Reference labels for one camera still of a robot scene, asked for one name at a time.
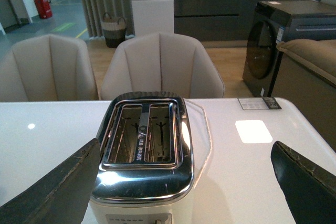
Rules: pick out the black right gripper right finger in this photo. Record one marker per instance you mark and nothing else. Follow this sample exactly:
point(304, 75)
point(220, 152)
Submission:
point(308, 188)

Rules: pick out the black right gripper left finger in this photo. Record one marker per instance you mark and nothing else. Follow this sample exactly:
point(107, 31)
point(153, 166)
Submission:
point(62, 195)

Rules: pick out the white chrome two-slot toaster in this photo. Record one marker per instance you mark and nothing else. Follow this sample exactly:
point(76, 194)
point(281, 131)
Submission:
point(146, 170)

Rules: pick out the label sticker on table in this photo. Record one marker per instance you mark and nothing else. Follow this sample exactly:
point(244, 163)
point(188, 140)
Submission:
point(262, 103)

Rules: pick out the beige sofa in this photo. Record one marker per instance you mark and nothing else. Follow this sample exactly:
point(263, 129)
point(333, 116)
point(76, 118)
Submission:
point(306, 77)

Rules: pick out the beige chair on left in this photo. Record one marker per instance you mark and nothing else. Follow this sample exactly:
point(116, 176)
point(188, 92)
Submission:
point(48, 68)

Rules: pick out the beige chair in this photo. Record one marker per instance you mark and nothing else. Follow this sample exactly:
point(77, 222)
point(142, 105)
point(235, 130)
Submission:
point(162, 62)
point(48, 68)

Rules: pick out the dark grey washing machine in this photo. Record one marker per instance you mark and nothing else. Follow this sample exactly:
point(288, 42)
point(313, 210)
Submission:
point(276, 22)

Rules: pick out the woven laundry basket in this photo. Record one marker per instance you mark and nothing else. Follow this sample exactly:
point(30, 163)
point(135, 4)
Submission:
point(114, 30)

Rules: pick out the beige chair on right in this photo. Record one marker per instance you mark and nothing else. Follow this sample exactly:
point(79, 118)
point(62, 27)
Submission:
point(162, 62)

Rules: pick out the red fire extinguisher box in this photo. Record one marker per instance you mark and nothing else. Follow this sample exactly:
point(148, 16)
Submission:
point(43, 8)

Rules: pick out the grey kitchen counter cabinet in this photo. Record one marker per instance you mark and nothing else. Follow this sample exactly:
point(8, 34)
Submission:
point(223, 9)

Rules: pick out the white refrigerator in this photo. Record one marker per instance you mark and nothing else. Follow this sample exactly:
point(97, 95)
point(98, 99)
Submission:
point(151, 16)

